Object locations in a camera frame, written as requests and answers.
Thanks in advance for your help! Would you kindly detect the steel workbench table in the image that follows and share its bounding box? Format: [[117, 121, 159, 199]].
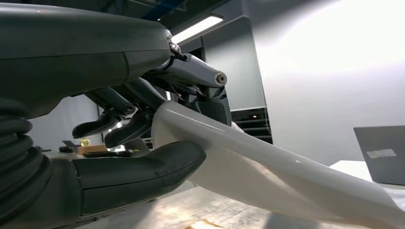
[[74, 180, 374, 229]]

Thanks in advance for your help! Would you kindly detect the black louvred vent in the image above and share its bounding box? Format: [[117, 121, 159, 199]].
[[230, 106, 273, 145]]

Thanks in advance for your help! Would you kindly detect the ceiling strip light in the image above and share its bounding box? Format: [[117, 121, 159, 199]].
[[171, 14, 224, 45]]

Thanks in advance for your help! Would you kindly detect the flat black device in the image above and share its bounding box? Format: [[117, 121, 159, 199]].
[[83, 150, 132, 158]]

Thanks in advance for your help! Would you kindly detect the small tan box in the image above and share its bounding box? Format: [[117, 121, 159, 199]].
[[77, 145, 108, 156]]

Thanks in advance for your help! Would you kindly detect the white desk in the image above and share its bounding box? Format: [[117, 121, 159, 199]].
[[329, 160, 405, 209]]

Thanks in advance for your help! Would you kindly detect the grey box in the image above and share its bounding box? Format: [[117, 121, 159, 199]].
[[353, 125, 405, 186]]

